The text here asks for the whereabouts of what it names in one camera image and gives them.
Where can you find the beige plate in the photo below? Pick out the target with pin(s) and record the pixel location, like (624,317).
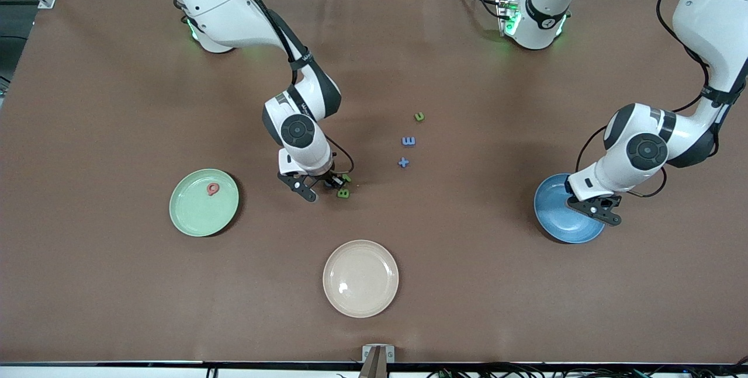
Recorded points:
(360,278)

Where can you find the blue plate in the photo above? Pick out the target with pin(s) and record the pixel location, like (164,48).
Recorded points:
(561,227)

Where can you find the blue foam letter m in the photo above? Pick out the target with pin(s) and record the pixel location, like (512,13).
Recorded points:
(408,141)

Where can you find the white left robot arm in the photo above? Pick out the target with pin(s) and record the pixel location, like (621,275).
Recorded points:
(710,21)

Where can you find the green foam letter B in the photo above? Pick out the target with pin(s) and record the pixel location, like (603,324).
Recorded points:
(341,193)

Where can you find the blue foam letter x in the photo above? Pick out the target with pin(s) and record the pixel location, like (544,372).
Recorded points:
(403,162)

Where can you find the silver base connector box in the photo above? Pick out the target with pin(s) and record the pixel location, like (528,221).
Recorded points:
(506,16)

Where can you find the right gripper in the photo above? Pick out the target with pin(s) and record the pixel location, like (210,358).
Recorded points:
(328,176)

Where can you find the red foam letter Q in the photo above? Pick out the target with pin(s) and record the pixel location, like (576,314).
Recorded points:
(208,190)

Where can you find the brown table cover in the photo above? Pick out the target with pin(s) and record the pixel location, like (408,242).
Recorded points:
(175,308)

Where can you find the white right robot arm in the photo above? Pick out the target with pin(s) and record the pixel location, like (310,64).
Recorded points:
(222,10)

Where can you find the silver camera mount bracket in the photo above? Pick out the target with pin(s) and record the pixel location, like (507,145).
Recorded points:
(378,354)

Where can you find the light green plate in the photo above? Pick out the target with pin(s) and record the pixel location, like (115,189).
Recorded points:
(198,214)

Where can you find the white table edge profile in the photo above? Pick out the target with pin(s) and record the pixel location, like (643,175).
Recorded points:
(117,372)

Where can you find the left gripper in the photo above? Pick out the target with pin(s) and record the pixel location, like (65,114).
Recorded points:
(567,186)

